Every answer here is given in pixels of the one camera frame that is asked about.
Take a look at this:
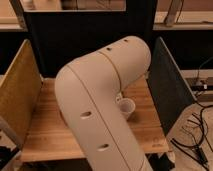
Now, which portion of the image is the dark right side panel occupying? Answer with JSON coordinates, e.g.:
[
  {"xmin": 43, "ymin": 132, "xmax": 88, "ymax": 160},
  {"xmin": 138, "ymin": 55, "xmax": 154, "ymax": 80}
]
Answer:
[{"xmin": 148, "ymin": 37, "xmax": 196, "ymax": 137}]

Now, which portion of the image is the black back panel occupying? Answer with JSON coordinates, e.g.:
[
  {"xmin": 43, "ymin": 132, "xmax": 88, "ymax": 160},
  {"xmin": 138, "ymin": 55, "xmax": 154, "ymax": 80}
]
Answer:
[{"xmin": 23, "ymin": 0, "xmax": 159, "ymax": 79}]

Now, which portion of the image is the wooden left side panel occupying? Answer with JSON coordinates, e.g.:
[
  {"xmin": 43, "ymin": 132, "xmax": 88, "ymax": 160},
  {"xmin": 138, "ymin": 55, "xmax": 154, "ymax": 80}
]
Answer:
[{"xmin": 0, "ymin": 39, "xmax": 42, "ymax": 149}]

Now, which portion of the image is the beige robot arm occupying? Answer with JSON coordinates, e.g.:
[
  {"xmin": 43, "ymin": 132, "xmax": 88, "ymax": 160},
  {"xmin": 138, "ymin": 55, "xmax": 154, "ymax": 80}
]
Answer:
[{"xmin": 55, "ymin": 36, "xmax": 152, "ymax": 171}]

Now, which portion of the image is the black floor cable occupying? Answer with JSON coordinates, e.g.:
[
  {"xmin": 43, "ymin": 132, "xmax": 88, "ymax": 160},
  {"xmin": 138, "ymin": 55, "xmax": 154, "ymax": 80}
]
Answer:
[{"xmin": 170, "ymin": 55, "xmax": 213, "ymax": 164}]

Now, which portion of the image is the clear plastic cup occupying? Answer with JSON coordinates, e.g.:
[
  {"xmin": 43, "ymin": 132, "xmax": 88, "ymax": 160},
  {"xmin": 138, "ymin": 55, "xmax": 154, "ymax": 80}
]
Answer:
[{"xmin": 118, "ymin": 98, "xmax": 136, "ymax": 120}]

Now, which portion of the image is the black power strip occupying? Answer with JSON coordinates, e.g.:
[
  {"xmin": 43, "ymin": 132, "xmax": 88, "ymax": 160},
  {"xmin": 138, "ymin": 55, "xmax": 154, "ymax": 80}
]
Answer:
[{"xmin": 187, "ymin": 78, "xmax": 213, "ymax": 91}]

